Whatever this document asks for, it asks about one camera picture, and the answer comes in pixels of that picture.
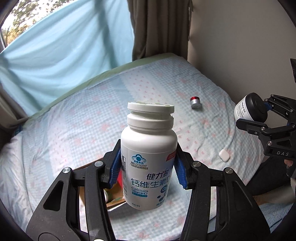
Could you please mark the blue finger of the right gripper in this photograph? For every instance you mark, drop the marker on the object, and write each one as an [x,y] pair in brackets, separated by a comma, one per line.
[268,106]

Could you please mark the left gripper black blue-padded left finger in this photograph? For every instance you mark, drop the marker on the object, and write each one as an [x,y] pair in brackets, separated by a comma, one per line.
[74,207]

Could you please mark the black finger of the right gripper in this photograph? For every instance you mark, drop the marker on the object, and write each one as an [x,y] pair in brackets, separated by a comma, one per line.
[252,127]

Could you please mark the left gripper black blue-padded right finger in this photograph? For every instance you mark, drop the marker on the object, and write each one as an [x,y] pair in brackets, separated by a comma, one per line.
[220,208]

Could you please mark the black-lidded white cream jar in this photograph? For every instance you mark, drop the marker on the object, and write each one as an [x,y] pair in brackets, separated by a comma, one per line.
[251,108]

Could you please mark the white vitamin bottle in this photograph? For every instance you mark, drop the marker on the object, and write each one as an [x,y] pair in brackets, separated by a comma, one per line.
[148,149]

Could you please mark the red rectangular box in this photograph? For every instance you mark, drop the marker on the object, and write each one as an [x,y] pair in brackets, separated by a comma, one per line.
[119,179]

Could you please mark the small white earbuds case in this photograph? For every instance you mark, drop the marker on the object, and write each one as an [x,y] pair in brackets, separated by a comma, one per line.
[224,155]

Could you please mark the pale green lidded jar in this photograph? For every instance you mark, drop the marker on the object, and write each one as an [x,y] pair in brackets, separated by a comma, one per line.
[107,196]

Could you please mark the brown cardboard box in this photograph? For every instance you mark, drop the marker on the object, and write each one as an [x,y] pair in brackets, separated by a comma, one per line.
[116,193]

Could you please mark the small silver red jar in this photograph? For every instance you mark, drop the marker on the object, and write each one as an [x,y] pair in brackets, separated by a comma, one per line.
[195,102]

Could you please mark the light blue bed cover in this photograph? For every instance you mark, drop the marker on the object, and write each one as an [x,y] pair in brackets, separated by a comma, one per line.
[88,123]

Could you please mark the dark brown curtain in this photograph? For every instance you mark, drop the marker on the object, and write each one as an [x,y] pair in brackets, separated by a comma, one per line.
[160,27]

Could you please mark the light blue sheer curtain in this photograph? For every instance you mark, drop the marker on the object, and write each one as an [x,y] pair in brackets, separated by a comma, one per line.
[65,49]

